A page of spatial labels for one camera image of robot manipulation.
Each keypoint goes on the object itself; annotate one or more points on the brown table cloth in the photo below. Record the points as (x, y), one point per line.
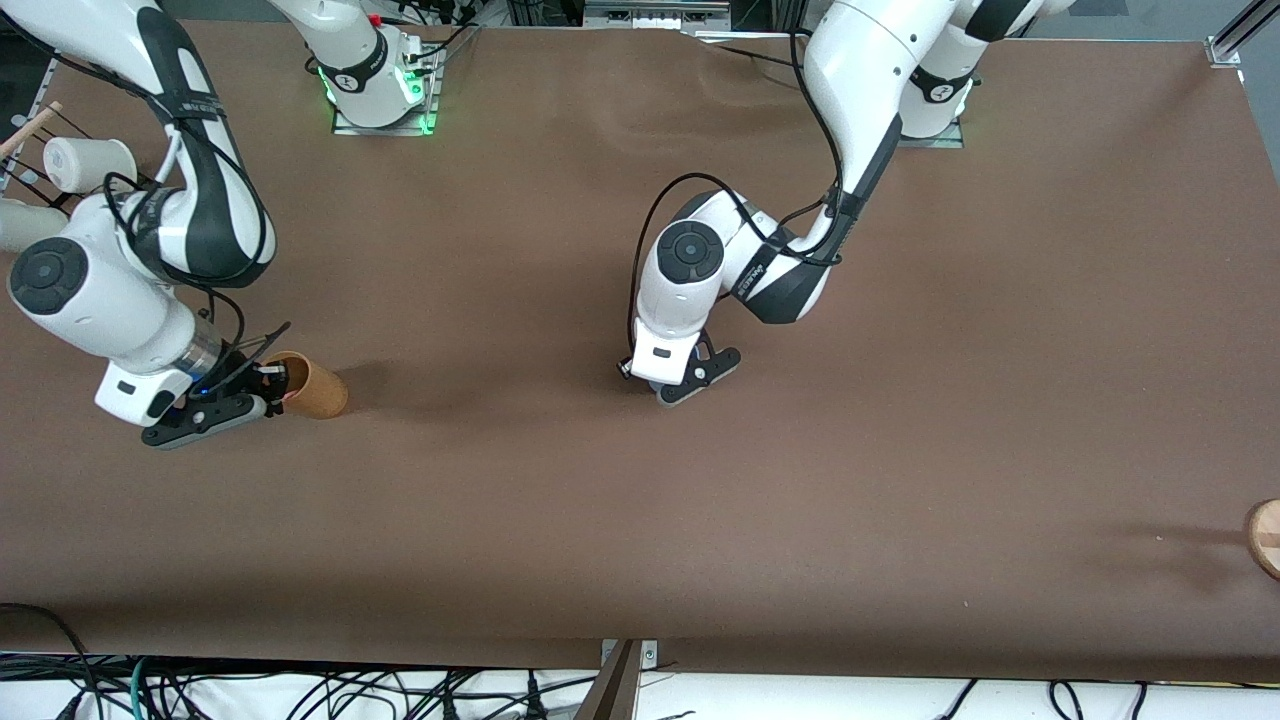
(640, 520)

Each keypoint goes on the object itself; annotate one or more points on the aluminium frame profile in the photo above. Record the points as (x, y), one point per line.
(45, 85)
(1240, 35)

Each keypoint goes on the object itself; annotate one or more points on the wooden stick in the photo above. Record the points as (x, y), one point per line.
(30, 130)

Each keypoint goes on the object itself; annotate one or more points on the metal table bracket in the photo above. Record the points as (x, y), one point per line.
(648, 653)

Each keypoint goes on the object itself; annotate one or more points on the silver control box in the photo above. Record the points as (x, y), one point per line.
(655, 12)

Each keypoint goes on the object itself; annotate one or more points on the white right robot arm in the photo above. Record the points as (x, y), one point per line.
(100, 290)

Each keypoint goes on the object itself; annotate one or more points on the brown wooden cup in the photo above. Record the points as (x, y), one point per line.
(318, 390)

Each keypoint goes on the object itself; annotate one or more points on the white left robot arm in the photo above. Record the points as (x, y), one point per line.
(860, 60)

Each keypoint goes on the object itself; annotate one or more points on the brown pole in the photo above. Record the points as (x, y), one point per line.
(612, 690)

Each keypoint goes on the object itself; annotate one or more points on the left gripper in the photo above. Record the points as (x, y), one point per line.
(621, 367)

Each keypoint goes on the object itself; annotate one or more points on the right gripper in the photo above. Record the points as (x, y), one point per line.
(233, 366)

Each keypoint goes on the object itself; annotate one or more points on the white cup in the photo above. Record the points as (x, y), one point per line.
(90, 165)
(25, 225)

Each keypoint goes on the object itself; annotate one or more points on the round wooden disc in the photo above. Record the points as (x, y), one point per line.
(1266, 538)

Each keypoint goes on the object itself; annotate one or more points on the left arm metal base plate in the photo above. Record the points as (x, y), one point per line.
(940, 140)

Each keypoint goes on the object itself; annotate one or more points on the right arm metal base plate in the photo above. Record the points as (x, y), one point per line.
(430, 100)

